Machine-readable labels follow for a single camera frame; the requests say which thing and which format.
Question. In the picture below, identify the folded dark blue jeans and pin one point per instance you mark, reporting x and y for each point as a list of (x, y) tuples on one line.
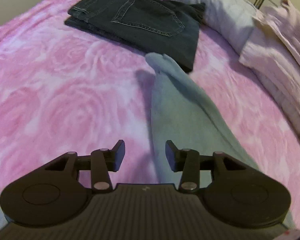
[(152, 26)]

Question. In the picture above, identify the pink floral fleece blanket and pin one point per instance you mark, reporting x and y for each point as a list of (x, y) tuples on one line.
[(65, 90)]

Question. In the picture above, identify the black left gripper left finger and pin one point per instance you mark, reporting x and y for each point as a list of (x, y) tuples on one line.
[(100, 162)]

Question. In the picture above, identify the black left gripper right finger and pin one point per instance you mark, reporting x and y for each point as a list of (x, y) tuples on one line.
[(190, 163)]

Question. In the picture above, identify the grey sweatpants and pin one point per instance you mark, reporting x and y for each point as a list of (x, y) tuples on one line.
[(238, 205)]

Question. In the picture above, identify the folded lilac bed sheets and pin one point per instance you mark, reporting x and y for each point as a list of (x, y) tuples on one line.
[(272, 51)]

